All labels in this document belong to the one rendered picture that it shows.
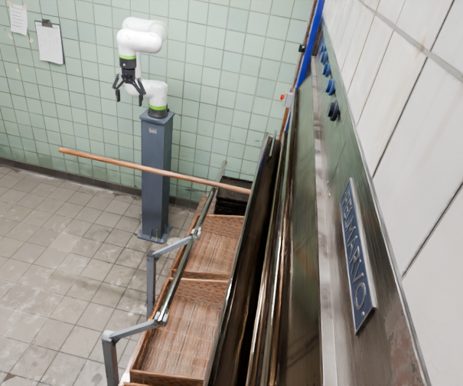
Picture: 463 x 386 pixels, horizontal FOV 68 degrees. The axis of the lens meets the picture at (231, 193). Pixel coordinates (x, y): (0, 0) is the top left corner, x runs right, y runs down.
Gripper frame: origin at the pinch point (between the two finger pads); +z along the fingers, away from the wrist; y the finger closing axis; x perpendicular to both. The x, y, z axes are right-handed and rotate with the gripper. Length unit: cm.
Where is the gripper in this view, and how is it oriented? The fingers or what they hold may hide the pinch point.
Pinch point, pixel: (129, 102)
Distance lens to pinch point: 219.6
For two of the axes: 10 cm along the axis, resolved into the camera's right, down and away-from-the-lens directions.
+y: -9.7, -2.2, 0.7
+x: -1.9, 5.6, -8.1
